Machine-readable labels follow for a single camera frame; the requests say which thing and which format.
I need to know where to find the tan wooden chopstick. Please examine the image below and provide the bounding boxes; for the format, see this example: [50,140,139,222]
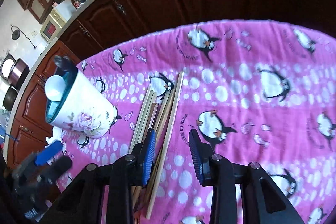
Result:
[132,89,175,208]

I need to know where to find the pale wooden chopstick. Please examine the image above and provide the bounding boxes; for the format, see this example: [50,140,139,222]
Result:
[133,88,156,146]

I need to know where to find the light bamboo chopstick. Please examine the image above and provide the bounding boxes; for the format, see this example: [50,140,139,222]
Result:
[129,87,151,153]

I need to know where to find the white floral utensil holder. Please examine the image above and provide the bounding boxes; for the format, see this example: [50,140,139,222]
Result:
[45,55,121,139]

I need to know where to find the light wooden chopstick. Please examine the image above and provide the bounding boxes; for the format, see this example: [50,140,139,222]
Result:
[145,71,184,219]

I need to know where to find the white ceramic spoon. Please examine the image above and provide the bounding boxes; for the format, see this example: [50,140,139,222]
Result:
[45,75,66,102]

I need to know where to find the black pot on counter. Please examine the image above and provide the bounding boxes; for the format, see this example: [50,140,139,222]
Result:
[2,86,18,111]

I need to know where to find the pink penguin blanket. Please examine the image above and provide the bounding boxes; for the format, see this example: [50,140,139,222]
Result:
[56,21,335,223]

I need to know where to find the silver rice cooker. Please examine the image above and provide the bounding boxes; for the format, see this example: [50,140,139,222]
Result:
[1,53,30,90]

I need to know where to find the cream microwave oven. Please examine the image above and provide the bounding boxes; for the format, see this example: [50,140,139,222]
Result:
[40,9,67,43]

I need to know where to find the dark sauce bottle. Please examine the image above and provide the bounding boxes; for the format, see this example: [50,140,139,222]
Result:
[71,0,80,9]

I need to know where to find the black wall hook with cable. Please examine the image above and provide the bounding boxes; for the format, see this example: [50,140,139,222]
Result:
[10,24,37,50]

